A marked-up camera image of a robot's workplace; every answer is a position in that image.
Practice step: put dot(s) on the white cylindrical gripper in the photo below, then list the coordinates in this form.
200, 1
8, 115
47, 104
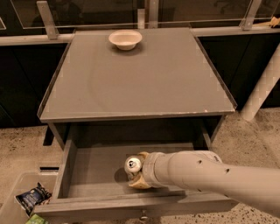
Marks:
150, 170

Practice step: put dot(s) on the silver green 7up can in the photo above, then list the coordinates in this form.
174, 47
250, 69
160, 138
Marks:
133, 166

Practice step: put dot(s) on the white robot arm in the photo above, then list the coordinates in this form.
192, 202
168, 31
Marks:
203, 171

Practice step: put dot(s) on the metal drawer knob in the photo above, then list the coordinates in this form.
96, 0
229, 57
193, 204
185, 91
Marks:
143, 216

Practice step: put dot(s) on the grey open top drawer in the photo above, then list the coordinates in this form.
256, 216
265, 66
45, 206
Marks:
92, 184

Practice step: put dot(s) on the grey cabinet with counter top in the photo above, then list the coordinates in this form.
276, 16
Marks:
163, 91

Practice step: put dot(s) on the green snack bag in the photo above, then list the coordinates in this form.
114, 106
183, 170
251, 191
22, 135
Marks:
36, 219

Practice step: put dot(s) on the dark blue snack bag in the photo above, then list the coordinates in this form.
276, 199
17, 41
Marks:
36, 196

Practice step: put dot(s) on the white paper bowl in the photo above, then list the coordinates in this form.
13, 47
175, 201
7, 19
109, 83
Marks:
125, 39

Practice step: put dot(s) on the metal railing with glass panels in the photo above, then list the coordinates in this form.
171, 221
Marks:
35, 22

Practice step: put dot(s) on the white diagonal post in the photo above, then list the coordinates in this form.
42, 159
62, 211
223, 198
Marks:
263, 87

